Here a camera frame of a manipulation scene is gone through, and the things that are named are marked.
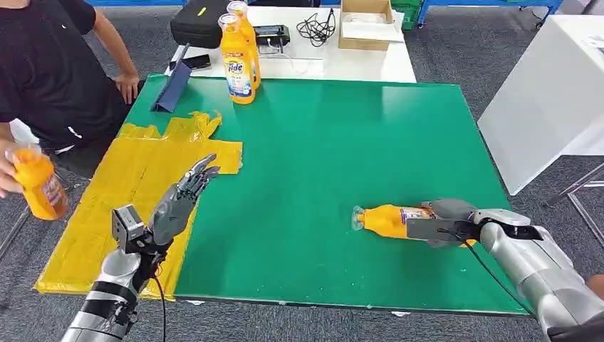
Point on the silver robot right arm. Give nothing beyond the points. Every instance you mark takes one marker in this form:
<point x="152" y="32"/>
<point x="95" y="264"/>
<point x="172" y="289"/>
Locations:
<point x="542" y="274"/>

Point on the black carry bag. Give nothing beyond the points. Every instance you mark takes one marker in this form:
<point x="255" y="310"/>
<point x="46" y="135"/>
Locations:
<point x="198" y="26"/>

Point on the metal chair frame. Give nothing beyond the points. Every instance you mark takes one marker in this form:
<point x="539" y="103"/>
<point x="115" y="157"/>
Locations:
<point x="14" y="233"/>

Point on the brown rounded object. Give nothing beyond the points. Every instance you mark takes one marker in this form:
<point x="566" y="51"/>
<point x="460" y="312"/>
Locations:
<point x="597" y="285"/>

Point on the metal desk frame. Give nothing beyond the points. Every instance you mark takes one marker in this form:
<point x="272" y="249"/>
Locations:
<point x="578" y="198"/>

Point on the printed paper sheet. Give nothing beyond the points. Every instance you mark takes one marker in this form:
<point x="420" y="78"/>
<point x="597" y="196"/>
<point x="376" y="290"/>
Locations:
<point x="595" y="42"/>

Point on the blue tablet case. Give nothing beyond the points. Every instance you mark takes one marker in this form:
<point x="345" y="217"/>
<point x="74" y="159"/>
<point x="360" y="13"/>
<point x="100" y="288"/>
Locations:
<point x="172" y="89"/>

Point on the black smartphone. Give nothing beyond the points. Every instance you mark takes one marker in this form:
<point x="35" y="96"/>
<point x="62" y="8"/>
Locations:
<point x="196" y="62"/>

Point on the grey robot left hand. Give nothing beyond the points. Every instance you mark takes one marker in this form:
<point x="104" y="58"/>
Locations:
<point x="172" y="212"/>

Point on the open cardboard box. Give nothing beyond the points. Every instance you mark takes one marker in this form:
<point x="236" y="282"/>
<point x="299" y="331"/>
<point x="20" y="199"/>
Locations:
<point x="368" y="28"/>

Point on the person's right hand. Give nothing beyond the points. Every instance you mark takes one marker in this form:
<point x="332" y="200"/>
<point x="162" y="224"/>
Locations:
<point x="5" y="174"/>

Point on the green table mat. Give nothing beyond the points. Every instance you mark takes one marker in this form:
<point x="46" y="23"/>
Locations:
<point x="330" y="156"/>

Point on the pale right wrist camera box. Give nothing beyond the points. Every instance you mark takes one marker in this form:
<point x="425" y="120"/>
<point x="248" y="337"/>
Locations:
<point x="502" y="218"/>

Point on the orange drink bottle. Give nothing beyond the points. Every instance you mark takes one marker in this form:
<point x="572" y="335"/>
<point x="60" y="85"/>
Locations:
<point x="249" y="28"/>
<point x="382" y="222"/>
<point x="236" y="56"/>
<point x="40" y="189"/>

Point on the yellow plastic sheet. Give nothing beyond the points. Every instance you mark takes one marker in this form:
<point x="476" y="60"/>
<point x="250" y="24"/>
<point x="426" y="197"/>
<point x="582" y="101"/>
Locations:
<point x="108" y="203"/>

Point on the black handheld controller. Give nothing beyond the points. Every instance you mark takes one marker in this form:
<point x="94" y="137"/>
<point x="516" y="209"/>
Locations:
<point x="273" y="37"/>

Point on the white desk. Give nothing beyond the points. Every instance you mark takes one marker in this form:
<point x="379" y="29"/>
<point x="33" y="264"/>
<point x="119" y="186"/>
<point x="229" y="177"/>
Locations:
<point x="542" y="104"/>

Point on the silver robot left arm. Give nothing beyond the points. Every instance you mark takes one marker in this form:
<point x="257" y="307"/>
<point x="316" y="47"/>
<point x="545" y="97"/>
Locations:
<point x="108" y="297"/>

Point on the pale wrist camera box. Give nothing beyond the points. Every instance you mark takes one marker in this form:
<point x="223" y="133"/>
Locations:
<point x="127" y="226"/>
<point x="502" y="218"/>

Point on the white table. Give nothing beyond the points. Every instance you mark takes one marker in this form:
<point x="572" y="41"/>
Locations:
<point x="368" y="63"/>

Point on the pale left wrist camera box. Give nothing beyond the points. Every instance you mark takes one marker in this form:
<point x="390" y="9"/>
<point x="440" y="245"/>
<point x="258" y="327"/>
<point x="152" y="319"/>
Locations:
<point x="127" y="226"/>

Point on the green crate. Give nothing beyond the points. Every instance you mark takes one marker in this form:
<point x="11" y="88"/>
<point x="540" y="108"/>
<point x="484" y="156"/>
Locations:
<point x="406" y="12"/>

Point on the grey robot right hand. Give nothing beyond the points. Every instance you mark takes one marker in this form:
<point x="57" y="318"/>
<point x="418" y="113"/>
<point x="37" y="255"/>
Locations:
<point x="448" y="210"/>

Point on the person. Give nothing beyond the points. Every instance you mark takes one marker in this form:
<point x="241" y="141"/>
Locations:
<point x="47" y="61"/>

